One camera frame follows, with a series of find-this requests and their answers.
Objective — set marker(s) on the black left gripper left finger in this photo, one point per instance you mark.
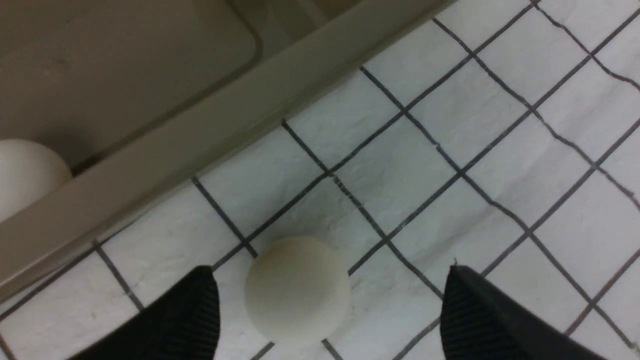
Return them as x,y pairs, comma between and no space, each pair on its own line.
182,324

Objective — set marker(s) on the olive plastic bin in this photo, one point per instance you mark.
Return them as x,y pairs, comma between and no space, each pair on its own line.
135,94

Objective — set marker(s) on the white black-grid tablecloth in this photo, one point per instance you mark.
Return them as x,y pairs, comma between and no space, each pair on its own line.
502,135

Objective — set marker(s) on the white ping-pong ball red logo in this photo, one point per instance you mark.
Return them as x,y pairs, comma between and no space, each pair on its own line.
29,171

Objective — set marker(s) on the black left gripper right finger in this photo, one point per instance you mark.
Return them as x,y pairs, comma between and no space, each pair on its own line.
480,322

